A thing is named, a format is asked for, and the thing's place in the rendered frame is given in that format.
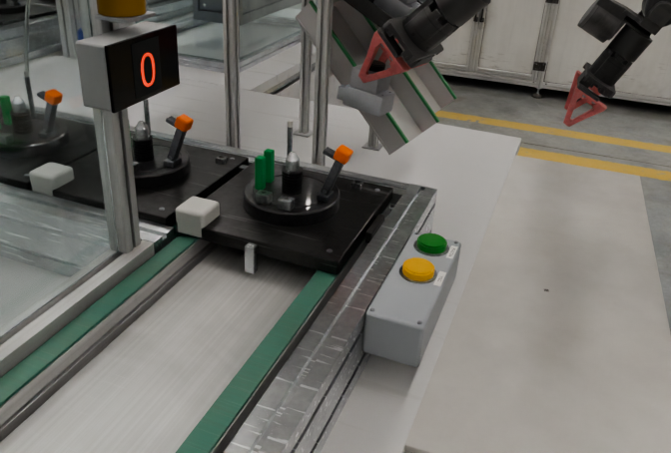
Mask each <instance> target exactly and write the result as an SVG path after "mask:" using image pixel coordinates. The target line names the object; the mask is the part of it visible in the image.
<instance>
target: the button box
mask: <svg viewBox="0 0 671 453"><path fill-rule="evenodd" d="M422 234H423V233H420V232H417V231H414V232H413V233H412V235H411V236H410V238H409V240H408V241H407V243H406V245H405V246H404V248H403V250H402V251H401V253H400V255H399V257H398V258H397V260H396V262H395V263H394V265H393V267H392V268H391V270H390V272H389V274H388V275H387V277H386V279H385V280H384V282H383V284H382V285H381V287H380V289H379V290H378V292H377V294H376V296H375V297H374V299H373V301H372V302H371V304H370V306H369V307H368V309H367V311H366V313H365V320H364V331H363V342H362V351H363V352H365V353H369V354H372V355H375V356H379V357H382V358H385V359H389V360H392V361H396V362H399V363H402V364H406V365H409V366H413V367H418V366H419V364H420V362H421V360H422V358H423V355H424V353H425V350H426V348H427V345H428V343H429V341H430V338H431V336H432V333H433V331H434V329H435V326H436V324H437V321H438V319H439V316H440V314H441V312H442V309H443V307H444V304H445V302H446V299H447V297H448V295H449V292H450V290H451V287H452V285H453V283H454V280H455V278H456V272H457V266H458V260H459V254H460V247H461V243H460V242H459V241H456V240H451V239H446V241H447V246H446V250H445V251H444V252H442V253H437V254H432V253H427V252H424V251H421V250H420V249H419V248H418V247H417V245H416V243H417V238H418V237H419V236H420V235H422ZM414 257H419V258H424V259H427V260H428V261H430V262H431V263H432V264H433V265H434V276H433V278H431V279H429V280H424V281H418V280H413V279H410V278H408V277H406V276H405V275H404V274H403V273H402V266H403V263H404V262H405V261H406V260H408V259H410V258H414Z"/></svg>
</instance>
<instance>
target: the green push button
mask: <svg viewBox="0 0 671 453"><path fill-rule="evenodd" d="M416 245H417V247H418V248H419V249H420V250H421V251H424V252H427V253H432V254H437V253H442V252H444V251H445V250H446V246H447V241H446V239H445V238H444V237H443V236H441V235H439V234H436V233H424V234H422V235H420V236H419V237H418V238H417V243H416Z"/></svg>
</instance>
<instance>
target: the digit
mask: <svg viewBox="0 0 671 453"><path fill-rule="evenodd" d="M131 46H132V57H133V68H134V78H135V89H136V100H137V99H139V98H141V97H143V96H146V95H148V94H150V93H152V92H154V91H157V90H159V89H161V88H162V75H161V62H160V48H159V35H158V36H155V37H152V38H149V39H146V40H143V41H140V42H137V43H134V44H131Z"/></svg>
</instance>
